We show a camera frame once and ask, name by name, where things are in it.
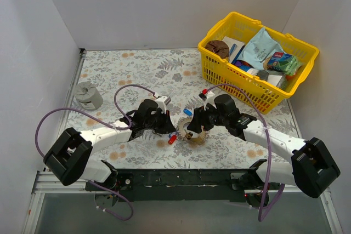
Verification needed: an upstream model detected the round metal key organizer ring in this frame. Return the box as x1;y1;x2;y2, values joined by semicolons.
175;117;210;147

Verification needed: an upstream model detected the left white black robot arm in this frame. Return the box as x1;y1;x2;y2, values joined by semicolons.
43;96;176;190

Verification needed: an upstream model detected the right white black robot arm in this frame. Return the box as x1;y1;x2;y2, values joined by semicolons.
180;94;341;198

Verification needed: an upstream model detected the red key tag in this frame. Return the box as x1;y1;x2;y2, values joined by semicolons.
168;138;177;145

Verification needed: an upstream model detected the floral patterned table mat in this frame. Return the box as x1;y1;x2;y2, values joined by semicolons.
54;49;309;170

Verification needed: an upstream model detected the brown round bread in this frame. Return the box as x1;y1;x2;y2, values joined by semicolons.
205;40;230;59

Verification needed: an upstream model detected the yellow plastic shopping basket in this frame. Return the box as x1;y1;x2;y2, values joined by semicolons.
198;12;319;114

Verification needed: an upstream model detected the grey tape roll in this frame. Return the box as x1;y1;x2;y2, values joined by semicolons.
73;81;103;111

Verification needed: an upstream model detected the white box in basket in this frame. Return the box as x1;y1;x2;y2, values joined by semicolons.
222;36;245;64

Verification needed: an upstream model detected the green wrapped package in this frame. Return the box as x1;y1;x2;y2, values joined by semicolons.
267;52;302;76

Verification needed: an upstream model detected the light blue chips bag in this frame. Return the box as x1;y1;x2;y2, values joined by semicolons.
238;27;284;70

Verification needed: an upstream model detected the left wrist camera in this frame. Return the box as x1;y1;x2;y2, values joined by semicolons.
155;96;171;113

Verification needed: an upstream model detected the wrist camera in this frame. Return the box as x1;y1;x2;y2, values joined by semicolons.
155;96;171;113
199;89;216;110

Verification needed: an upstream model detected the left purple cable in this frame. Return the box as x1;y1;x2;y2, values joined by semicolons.
34;84;157;221

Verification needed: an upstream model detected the purple cable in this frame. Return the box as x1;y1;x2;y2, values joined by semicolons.
34;84;157;221
207;83;286;222

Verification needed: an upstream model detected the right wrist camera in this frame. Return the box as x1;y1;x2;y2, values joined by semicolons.
199;89;216;110

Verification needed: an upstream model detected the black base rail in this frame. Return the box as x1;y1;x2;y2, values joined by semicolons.
99;168;264;202

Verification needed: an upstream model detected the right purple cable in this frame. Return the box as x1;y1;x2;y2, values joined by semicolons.
207;83;286;222

